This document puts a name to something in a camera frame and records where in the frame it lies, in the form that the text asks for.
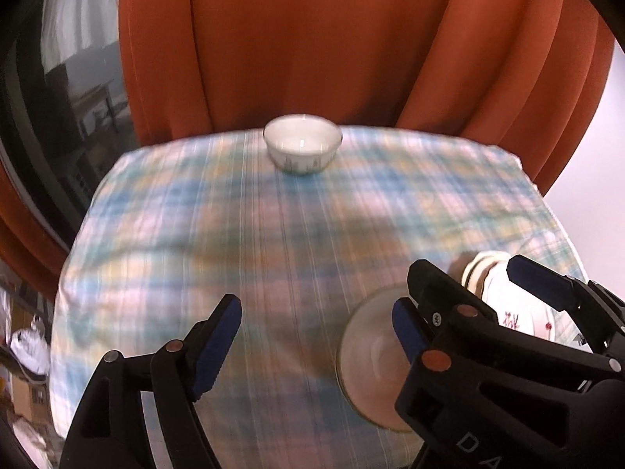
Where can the small white floral bowl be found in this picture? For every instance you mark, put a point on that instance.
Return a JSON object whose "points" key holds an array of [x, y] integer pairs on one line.
{"points": [[302, 141]]}

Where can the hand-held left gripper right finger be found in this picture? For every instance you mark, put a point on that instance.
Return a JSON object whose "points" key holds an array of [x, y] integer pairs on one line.
{"points": [[407, 332]]}

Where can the small pink flower plate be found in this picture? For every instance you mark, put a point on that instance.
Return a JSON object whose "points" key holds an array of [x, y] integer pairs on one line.
{"points": [[517, 310]]}

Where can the orange curtain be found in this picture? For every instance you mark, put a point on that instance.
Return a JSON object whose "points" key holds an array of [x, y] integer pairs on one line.
{"points": [[29, 234], [317, 34]]}

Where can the large white bowl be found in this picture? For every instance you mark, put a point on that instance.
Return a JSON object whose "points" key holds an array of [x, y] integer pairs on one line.
{"points": [[371, 376]]}

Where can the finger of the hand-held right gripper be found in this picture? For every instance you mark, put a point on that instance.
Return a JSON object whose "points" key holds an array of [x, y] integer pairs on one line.
{"points": [[537, 273], [449, 337]]}

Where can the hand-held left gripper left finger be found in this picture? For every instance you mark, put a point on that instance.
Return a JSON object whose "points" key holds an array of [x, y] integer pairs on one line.
{"points": [[215, 347]]}

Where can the blue checked tablecloth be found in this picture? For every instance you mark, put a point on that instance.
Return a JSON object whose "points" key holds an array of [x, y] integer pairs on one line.
{"points": [[219, 234]]}

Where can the white plastic bag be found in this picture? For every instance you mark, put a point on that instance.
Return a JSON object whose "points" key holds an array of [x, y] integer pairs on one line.
{"points": [[29, 342]]}

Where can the dark framed window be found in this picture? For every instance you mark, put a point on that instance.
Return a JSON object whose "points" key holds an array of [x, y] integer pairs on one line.
{"points": [[73, 83]]}

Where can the cardboard box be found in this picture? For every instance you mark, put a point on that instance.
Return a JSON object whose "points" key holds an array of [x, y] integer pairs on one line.
{"points": [[29, 398]]}

